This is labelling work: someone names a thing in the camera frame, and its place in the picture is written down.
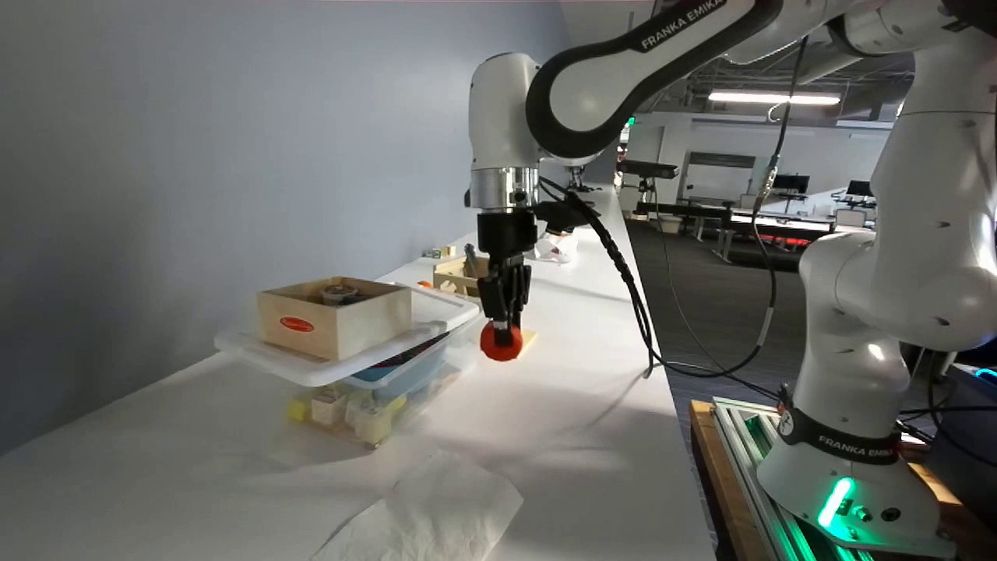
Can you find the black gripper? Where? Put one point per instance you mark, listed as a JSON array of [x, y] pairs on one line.
[[507, 235]]

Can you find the wooden shape sorter cube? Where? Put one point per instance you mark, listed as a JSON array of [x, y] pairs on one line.
[[458, 275]]

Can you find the clear plastic storage bin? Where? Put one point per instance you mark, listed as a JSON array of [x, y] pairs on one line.
[[370, 407]]

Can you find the small wooden crate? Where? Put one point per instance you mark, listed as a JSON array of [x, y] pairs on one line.
[[333, 316]]

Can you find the white tissue paper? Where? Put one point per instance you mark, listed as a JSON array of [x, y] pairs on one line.
[[441, 509]]

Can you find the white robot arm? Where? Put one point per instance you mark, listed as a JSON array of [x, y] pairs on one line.
[[919, 274]]

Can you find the white bin lid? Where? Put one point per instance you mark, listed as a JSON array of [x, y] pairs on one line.
[[430, 316]]

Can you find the red toy ball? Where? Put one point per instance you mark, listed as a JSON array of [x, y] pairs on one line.
[[501, 345]]

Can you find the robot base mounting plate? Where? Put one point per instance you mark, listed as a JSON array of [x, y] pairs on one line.
[[774, 507]]

